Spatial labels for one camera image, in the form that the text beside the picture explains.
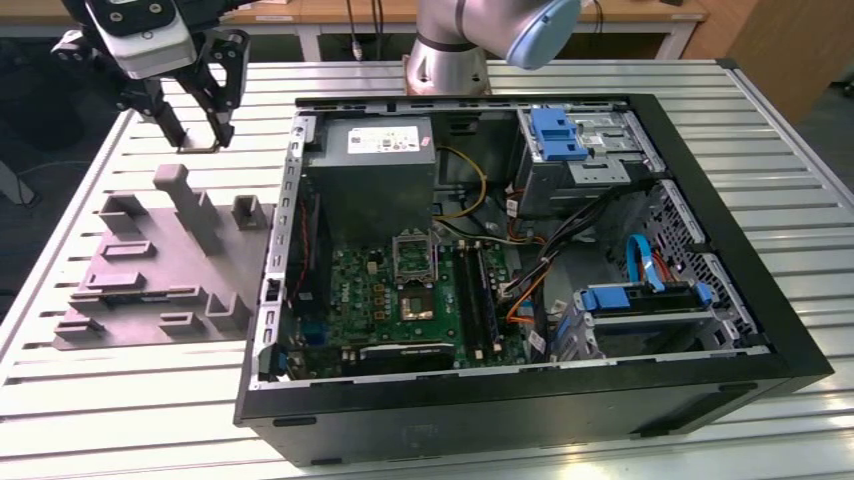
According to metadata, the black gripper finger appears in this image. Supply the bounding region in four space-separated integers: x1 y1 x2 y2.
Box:
51 29 189 149
191 28 252 149

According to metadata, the black cable with plug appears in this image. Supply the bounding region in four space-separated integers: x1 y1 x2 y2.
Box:
346 0 387 57

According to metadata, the hard disk in blue carrier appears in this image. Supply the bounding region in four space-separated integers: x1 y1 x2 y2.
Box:
579 279 715 316

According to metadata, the light blue SATA wire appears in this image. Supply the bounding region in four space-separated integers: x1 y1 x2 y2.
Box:
626 233 668 294

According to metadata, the black PC case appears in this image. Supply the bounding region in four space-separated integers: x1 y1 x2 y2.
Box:
231 92 837 469

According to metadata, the CPU socket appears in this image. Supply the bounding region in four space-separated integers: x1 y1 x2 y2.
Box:
398 291 439 321

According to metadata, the wooden cabinet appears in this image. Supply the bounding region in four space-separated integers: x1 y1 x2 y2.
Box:
683 0 854 124

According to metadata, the blue plastic drive latch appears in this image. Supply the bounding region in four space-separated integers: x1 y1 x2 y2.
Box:
531 107 588 162

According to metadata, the grey parts rack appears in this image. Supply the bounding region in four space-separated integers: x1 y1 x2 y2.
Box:
51 162 279 351

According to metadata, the black RAM slot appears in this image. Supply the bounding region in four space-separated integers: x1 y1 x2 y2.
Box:
466 243 496 356
452 243 482 357
459 243 488 357

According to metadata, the grey power supply unit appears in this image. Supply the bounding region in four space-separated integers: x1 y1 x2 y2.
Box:
303 117 442 251

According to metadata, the grey wire bundle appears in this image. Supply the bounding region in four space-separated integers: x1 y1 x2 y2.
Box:
432 219 548 246

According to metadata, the metal socket cover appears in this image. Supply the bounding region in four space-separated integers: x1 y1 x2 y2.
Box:
391 230 439 287

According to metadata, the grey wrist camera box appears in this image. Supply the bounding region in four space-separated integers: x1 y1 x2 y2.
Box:
85 0 201 80

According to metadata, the graphics card with black shroud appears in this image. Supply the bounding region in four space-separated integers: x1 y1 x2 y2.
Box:
343 341 459 374

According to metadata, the green motherboard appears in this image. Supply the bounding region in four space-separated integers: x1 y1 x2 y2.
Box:
285 229 528 379

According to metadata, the red black twisted wire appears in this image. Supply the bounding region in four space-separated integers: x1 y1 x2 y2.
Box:
296 202 315 301

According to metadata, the black cable bundle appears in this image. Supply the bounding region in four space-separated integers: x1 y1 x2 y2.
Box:
532 177 659 266

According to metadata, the yellow wire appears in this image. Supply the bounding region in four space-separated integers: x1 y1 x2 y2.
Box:
431 144 488 220

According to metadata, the RAM stick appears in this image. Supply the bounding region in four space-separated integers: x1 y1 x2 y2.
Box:
471 244 506 354
99 293 173 305

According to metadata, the orange red wire bundle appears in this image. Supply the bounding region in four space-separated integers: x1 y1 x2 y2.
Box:
503 219 548 247

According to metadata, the wooden desk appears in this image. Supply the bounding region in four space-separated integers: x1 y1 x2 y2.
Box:
225 0 710 62

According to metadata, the metal drive cage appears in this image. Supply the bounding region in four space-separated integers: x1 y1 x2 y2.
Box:
516 107 668 216

